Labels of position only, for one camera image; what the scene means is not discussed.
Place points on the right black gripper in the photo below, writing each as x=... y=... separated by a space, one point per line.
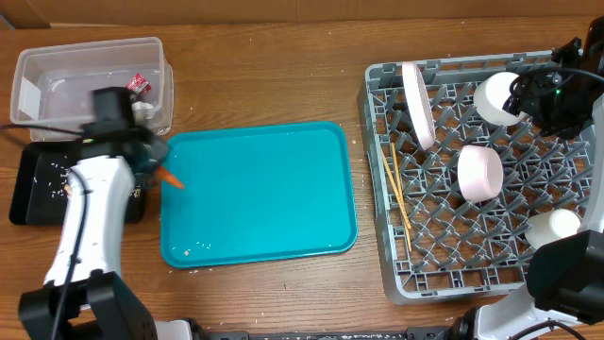
x=528 y=98

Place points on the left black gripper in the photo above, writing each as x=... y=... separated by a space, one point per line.
x=157 y=146

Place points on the orange carrot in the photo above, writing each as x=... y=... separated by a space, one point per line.
x=166 y=176

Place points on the white napkin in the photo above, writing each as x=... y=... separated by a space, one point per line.
x=143 y=111

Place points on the red snack wrapper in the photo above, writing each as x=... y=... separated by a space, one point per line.
x=138 y=84

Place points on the white bowl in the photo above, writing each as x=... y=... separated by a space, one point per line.
x=490 y=96

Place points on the small white cup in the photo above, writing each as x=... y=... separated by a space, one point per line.
x=548 y=227

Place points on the white round plate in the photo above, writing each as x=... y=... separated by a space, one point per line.
x=416 y=95

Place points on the wooden chopstick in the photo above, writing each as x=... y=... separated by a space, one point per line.
x=394 y=189
x=399 y=185

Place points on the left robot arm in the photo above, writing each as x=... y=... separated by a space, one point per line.
x=83 y=295

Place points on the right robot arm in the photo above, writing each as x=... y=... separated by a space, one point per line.
x=564 y=286

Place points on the grey dishwasher rack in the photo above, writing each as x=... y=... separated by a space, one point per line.
x=460 y=248

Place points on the clear plastic bin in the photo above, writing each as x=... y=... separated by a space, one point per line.
x=53 y=85

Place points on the black plastic tray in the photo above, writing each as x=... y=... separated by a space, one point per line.
x=39 y=197

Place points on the teal serving tray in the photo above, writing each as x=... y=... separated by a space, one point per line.
x=257 y=194

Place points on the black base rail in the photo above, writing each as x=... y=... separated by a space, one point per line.
x=411 y=333

